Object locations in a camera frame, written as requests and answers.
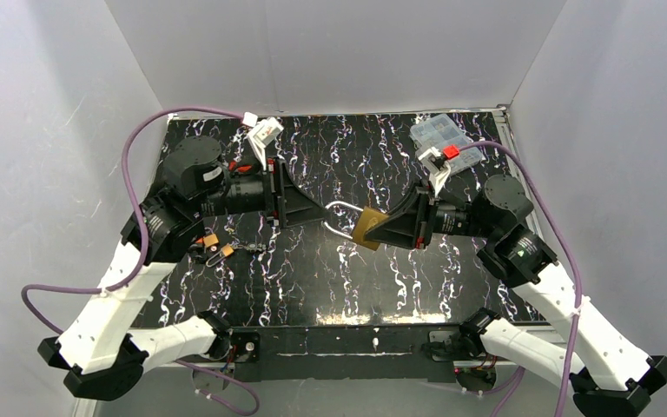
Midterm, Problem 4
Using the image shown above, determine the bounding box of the large brass padlock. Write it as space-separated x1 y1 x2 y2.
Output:
323 201 388 251

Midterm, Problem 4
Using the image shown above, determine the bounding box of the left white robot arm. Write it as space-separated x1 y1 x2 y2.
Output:
38 136 325 400

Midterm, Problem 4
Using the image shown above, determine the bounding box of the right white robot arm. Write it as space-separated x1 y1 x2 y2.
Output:
363 175 667 416

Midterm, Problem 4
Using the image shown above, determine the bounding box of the small brass padlock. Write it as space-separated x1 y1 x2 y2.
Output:
205 244 234 268

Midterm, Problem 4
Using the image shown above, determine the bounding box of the clear plastic screw box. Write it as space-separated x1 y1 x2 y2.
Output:
410 114 486 175

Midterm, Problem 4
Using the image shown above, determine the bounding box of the orange black padlock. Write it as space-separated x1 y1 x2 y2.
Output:
188 234 219 256

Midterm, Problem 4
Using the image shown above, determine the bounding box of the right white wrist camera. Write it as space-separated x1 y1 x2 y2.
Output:
418 145 460 196

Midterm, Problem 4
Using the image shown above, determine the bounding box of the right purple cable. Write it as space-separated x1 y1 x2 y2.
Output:
457 141 583 417

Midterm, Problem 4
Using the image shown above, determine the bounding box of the purple cable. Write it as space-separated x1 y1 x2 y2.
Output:
457 141 583 417
20 106 261 417

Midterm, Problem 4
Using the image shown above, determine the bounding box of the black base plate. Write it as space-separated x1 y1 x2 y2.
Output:
218 323 518 384

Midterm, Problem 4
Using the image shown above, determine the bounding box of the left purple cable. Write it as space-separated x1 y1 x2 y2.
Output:
20 106 261 417

